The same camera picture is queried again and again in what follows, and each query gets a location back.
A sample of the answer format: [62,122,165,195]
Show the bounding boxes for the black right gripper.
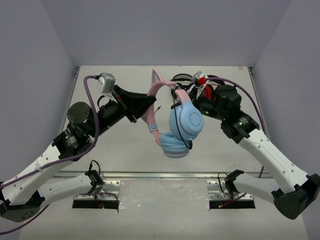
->
[171,88,227,121]

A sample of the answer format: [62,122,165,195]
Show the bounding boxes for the pink blue cat-ear headphones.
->
[141,69,204,158]

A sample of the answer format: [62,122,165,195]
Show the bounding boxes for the thin black audio cable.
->
[157,84,194,151]

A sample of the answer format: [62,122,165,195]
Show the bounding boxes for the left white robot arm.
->
[0,86,156,223]

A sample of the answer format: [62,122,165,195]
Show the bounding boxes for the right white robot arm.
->
[187,85,320,220]

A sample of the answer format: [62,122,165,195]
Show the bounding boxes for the red black headphones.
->
[198,75,225,100]

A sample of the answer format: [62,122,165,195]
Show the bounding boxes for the white black headphones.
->
[171,73,193,89]

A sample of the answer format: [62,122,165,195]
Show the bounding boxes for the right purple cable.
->
[204,76,266,180]

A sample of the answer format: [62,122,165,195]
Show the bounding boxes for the right wrist camera red-white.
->
[191,71,214,99]

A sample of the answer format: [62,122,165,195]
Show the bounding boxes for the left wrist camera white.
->
[97,72,116,97]

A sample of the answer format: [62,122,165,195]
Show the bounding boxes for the thin black base cable right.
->
[216,171,237,198]

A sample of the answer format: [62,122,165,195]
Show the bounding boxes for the thin black base cable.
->
[216,171,237,198]
[86,159,105,183]

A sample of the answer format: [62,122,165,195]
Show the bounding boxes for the aluminium table edge rail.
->
[52,171,272,179]

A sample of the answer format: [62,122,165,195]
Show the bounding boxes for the thin black base cable left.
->
[86,159,105,183]

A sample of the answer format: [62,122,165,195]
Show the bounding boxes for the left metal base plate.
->
[73,179,121,201]

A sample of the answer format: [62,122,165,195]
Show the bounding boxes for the metal base plate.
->
[207,179,254,201]
[73,179,121,201]

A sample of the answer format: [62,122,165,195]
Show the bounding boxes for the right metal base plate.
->
[207,179,254,201]

